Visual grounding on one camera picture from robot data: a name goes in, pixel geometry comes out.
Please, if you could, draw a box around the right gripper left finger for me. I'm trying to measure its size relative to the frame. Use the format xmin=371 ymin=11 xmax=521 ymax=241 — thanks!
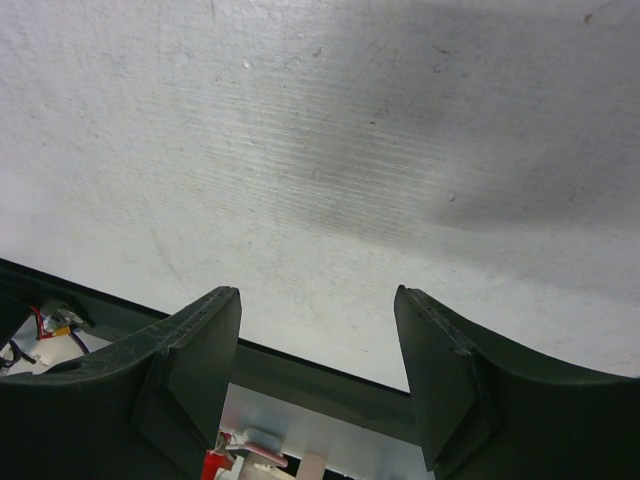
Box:
xmin=1 ymin=287 xmax=241 ymax=479

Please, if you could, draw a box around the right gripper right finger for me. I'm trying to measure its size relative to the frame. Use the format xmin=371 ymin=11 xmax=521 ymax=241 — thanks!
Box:
xmin=394 ymin=286 xmax=639 ymax=479

